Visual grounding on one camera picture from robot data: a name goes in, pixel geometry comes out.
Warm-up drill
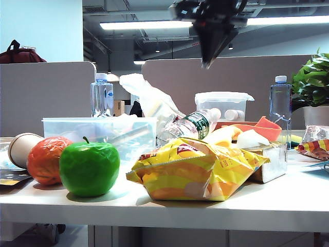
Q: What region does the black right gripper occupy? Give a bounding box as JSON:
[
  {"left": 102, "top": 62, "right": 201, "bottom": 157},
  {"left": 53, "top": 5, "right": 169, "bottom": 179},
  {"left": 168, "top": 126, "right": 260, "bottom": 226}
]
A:
[{"left": 169, "top": 0, "right": 249, "bottom": 69}]

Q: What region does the brown cardboard box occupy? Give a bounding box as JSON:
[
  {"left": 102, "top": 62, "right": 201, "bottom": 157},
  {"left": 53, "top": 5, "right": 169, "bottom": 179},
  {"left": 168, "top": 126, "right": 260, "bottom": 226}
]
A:
[{"left": 113, "top": 100, "right": 125, "bottom": 118}]

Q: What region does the silver cardboard box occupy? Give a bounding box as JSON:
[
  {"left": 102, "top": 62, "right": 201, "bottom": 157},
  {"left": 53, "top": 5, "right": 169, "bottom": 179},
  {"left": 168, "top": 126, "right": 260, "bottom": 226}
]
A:
[{"left": 243, "top": 142, "right": 288, "bottom": 184}]

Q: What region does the large transparent plastic box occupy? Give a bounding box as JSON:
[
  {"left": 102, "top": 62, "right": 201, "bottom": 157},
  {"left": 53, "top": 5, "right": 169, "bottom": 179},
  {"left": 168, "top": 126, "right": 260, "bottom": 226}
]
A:
[{"left": 41, "top": 116, "right": 158, "bottom": 161}]

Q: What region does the grey desk partition panel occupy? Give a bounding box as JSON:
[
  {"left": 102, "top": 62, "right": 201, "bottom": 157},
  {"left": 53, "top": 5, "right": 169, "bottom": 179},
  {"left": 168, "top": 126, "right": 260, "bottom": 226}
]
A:
[
  {"left": 141, "top": 54, "right": 314, "bottom": 124},
  {"left": 0, "top": 61, "right": 97, "bottom": 138}
]

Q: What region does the small lidded transparent container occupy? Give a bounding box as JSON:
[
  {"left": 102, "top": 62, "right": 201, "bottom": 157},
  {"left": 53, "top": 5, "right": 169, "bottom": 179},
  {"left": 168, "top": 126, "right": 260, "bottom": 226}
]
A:
[{"left": 194, "top": 91, "right": 255, "bottom": 122}]

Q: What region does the long ceiling light strip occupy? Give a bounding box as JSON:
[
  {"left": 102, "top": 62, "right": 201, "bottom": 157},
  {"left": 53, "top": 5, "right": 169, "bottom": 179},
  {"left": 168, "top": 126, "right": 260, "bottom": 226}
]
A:
[{"left": 99, "top": 15, "right": 329, "bottom": 30}]

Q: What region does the small white bottle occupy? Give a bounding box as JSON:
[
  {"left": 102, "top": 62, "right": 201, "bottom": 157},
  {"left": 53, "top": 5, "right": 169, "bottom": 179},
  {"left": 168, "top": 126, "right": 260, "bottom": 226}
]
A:
[{"left": 224, "top": 109, "right": 245, "bottom": 121}]

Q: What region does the white plastic bag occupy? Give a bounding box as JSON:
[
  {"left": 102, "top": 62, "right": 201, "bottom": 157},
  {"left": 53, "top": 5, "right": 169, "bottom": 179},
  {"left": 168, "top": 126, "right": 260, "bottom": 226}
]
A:
[{"left": 119, "top": 73, "right": 186, "bottom": 122}]

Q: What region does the clear bottle with green label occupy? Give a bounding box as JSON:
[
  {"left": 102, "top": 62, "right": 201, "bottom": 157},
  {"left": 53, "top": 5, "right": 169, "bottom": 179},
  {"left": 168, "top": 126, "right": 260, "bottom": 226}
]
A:
[{"left": 157, "top": 108, "right": 222, "bottom": 148}]

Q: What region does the clear water bottle blue cap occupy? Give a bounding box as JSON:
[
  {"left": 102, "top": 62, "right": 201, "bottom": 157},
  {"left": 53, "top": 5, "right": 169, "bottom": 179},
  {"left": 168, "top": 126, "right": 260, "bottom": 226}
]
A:
[
  {"left": 90, "top": 73, "right": 115, "bottom": 119},
  {"left": 269, "top": 75, "right": 293, "bottom": 151}
]

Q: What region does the green potted plant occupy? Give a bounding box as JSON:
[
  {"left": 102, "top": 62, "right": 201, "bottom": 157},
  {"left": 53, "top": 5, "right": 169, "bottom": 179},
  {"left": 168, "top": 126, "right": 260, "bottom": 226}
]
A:
[{"left": 291, "top": 47, "right": 329, "bottom": 112}]

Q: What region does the white plant pot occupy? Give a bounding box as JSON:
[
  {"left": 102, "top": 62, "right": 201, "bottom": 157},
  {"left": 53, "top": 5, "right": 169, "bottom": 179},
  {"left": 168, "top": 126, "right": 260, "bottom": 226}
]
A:
[{"left": 292, "top": 105, "right": 329, "bottom": 131}]

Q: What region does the yellow chips bag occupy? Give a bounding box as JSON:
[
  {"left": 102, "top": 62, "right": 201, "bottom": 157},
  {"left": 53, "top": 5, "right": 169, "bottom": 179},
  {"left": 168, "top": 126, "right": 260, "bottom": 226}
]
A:
[{"left": 125, "top": 137, "right": 271, "bottom": 202}]

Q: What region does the red and yellow snack packet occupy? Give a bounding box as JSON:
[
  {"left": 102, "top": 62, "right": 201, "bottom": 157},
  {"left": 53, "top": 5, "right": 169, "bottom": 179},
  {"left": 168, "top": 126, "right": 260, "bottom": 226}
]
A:
[{"left": 295, "top": 125, "right": 329, "bottom": 161}]

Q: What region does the green plastic apple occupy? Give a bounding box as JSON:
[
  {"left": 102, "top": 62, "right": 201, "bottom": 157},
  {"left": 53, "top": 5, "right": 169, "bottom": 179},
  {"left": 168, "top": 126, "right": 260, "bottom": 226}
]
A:
[{"left": 59, "top": 136, "right": 121, "bottom": 198}]

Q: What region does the dark red backpack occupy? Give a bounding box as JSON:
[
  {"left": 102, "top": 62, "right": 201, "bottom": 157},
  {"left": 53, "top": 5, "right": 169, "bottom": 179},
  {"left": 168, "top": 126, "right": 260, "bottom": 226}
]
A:
[{"left": 0, "top": 39, "right": 48, "bottom": 64}]

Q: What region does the orange plastic fruit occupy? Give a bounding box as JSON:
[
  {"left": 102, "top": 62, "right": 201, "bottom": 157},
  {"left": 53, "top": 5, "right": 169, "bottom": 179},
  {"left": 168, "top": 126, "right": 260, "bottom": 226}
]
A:
[{"left": 26, "top": 136, "right": 74, "bottom": 186}]

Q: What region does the white paper cup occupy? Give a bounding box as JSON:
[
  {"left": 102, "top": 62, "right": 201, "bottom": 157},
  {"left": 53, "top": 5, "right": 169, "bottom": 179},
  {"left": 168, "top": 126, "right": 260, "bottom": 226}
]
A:
[{"left": 7, "top": 132, "right": 45, "bottom": 169}]

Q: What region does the black flat packet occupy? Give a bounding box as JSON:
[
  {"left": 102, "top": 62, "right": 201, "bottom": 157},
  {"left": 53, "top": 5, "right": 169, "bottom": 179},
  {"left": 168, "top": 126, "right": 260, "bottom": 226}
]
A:
[{"left": 0, "top": 168, "right": 33, "bottom": 188}]

